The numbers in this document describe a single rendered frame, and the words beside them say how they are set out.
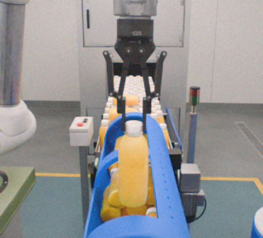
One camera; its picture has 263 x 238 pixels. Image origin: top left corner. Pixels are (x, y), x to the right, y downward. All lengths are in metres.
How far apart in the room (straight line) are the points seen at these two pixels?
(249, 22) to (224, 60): 0.73
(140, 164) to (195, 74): 5.05
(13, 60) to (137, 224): 0.73
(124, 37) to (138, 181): 0.32
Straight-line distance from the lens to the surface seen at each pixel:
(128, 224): 0.74
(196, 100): 1.91
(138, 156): 0.70
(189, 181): 1.79
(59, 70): 5.86
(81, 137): 1.70
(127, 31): 0.63
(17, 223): 1.44
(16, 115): 1.25
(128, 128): 0.69
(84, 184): 1.91
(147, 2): 0.63
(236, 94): 5.95
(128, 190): 0.74
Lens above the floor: 1.67
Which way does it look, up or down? 17 degrees down
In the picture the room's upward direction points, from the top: straight up
